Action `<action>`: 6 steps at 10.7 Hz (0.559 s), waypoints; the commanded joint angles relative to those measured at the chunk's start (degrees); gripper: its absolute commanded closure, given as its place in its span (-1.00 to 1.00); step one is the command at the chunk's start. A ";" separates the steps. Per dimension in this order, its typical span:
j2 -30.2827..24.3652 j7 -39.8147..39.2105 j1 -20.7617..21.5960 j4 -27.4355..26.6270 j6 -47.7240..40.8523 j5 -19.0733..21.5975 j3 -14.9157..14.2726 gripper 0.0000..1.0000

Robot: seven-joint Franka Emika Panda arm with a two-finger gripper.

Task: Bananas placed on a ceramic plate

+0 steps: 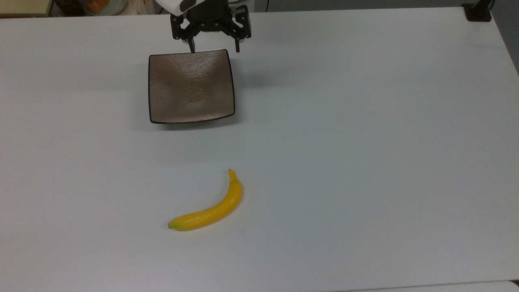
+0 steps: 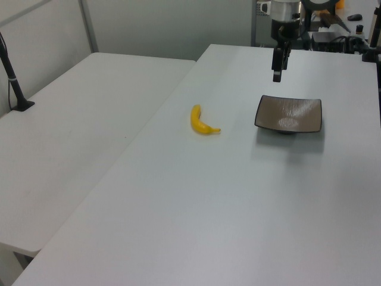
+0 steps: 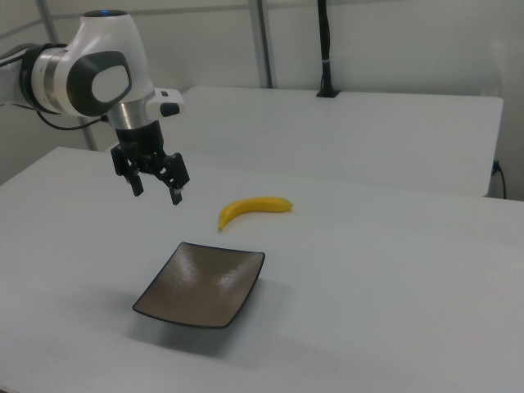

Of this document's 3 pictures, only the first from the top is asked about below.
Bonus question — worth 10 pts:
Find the light wooden board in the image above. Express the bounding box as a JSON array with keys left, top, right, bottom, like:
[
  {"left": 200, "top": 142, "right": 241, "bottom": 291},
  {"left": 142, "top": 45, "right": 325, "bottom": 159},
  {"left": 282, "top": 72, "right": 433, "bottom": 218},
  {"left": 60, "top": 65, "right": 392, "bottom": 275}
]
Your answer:
[{"left": 0, "top": 0, "right": 54, "bottom": 17}]

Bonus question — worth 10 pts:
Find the translucent plastic bag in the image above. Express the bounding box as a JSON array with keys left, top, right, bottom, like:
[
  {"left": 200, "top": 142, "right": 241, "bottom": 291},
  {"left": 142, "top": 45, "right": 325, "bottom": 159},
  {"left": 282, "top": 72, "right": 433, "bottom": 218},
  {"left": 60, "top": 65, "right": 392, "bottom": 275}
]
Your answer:
[{"left": 122, "top": 0, "right": 157, "bottom": 15}]

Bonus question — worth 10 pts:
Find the bowl with orange food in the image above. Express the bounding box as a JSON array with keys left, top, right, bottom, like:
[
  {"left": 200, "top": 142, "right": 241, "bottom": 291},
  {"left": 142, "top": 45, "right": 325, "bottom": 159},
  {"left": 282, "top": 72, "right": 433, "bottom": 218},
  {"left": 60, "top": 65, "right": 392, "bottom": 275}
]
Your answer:
[{"left": 83, "top": 0, "right": 128, "bottom": 16}]

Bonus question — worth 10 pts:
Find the yellow banana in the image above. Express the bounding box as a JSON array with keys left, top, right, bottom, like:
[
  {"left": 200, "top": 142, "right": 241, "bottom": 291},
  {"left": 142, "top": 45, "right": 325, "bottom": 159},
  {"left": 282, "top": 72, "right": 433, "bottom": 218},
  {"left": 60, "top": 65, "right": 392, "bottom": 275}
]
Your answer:
[{"left": 167, "top": 169, "right": 243, "bottom": 232}]

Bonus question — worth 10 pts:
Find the square brown ceramic plate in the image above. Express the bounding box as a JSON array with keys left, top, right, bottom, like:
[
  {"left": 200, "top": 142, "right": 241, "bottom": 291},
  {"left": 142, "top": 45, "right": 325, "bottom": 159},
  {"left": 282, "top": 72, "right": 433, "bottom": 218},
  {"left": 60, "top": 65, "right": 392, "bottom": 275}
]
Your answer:
[{"left": 148, "top": 49, "right": 236, "bottom": 125}]

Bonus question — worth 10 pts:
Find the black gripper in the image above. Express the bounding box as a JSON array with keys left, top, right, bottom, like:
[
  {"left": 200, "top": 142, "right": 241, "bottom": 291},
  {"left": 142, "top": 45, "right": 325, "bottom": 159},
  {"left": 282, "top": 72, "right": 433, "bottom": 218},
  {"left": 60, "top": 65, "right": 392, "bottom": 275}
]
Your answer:
[{"left": 170, "top": 0, "right": 252, "bottom": 54}]

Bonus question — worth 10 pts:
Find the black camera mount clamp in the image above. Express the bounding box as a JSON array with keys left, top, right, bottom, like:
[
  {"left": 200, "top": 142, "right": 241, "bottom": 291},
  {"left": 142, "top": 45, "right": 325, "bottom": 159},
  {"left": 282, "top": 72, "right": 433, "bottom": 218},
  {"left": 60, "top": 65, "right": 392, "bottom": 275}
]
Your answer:
[{"left": 461, "top": 0, "right": 494, "bottom": 22}]

